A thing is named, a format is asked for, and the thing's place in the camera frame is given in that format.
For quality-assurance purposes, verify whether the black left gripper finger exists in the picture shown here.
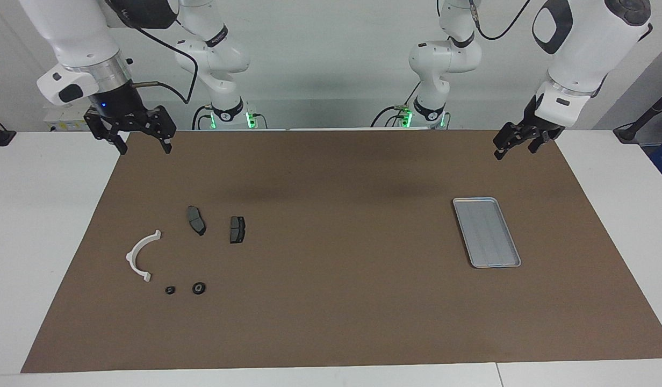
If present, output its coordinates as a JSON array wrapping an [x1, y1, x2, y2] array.
[[528, 131, 552, 155], [493, 123, 530, 161]]

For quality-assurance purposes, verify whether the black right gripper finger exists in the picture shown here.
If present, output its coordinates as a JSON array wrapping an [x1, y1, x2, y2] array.
[[140, 106, 177, 155], [84, 109, 129, 155]]

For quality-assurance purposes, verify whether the silver metal tray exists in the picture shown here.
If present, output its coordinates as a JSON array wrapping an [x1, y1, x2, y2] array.
[[452, 197, 522, 269]]

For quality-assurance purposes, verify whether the dark grey curved brake pad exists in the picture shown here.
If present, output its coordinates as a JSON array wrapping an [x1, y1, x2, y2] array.
[[186, 206, 207, 237]]

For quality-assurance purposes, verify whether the black table clamp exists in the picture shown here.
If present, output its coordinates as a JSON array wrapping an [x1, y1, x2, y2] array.
[[0, 113, 16, 147]]

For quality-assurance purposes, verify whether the dark grey rectangular brake pad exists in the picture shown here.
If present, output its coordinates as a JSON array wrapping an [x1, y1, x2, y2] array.
[[229, 216, 247, 245]]

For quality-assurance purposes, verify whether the brown table mat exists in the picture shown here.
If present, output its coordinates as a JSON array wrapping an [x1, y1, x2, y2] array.
[[20, 128, 662, 374]]

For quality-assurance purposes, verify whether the black right base cable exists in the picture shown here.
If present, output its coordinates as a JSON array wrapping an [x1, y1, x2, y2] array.
[[191, 105, 211, 131]]

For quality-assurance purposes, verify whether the black base cable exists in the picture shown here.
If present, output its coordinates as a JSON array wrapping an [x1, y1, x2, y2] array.
[[370, 81, 423, 128], [191, 105, 211, 131]]

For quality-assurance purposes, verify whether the white wall socket box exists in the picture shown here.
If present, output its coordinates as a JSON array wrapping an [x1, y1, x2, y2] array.
[[44, 105, 92, 132]]

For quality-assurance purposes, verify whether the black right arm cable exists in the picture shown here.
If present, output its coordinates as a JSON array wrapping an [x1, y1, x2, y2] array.
[[129, 21, 199, 105]]

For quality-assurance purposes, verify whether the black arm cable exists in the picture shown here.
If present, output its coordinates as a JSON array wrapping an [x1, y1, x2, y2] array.
[[129, 21, 199, 105], [467, 0, 531, 41]]

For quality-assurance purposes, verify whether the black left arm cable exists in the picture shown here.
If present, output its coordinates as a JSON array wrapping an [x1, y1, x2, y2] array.
[[467, 0, 531, 41]]

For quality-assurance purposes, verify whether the white curved plastic bracket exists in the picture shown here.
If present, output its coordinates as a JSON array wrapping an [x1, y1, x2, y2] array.
[[126, 230, 162, 283]]

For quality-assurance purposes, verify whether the black left base cable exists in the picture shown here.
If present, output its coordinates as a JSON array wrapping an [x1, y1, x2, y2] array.
[[370, 81, 423, 128]]

